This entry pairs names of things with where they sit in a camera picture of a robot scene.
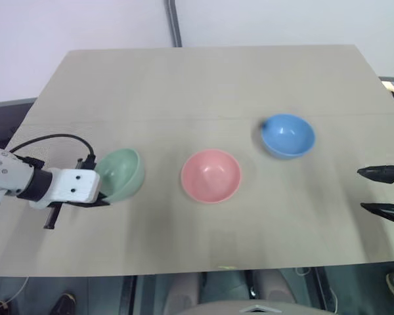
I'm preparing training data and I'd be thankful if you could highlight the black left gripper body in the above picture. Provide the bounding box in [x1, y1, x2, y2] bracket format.
[43, 198, 99, 230]

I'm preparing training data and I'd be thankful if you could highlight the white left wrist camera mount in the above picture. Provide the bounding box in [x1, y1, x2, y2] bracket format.
[28, 167, 101, 211]

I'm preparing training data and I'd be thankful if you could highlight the thin white cable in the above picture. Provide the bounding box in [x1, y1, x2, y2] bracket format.
[5, 275, 31, 305]

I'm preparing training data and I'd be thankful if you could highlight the green bowl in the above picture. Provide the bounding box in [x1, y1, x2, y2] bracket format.
[94, 148, 146, 202]

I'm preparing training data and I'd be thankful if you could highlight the pink bowl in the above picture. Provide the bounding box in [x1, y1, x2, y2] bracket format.
[180, 148, 243, 205]

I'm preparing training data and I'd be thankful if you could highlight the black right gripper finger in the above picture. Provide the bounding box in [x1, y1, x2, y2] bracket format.
[357, 165, 394, 184]
[360, 202, 394, 226]

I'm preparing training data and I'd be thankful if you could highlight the grey corrugated conduit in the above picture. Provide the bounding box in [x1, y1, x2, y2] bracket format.
[165, 0, 183, 47]

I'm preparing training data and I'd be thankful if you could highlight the black shoe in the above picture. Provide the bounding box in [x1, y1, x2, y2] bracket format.
[50, 292, 77, 315]

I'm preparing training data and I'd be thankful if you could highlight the grey robot torso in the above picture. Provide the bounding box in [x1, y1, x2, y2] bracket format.
[175, 299, 321, 315]

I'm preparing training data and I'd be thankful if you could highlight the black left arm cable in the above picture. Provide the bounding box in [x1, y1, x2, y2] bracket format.
[9, 133, 97, 171]

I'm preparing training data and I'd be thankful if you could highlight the black table leg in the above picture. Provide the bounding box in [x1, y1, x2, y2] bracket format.
[117, 274, 139, 315]
[309, 266, 338, 315]

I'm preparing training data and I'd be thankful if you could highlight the blue bowl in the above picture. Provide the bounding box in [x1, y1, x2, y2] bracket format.
[261, 113, 317, 161]

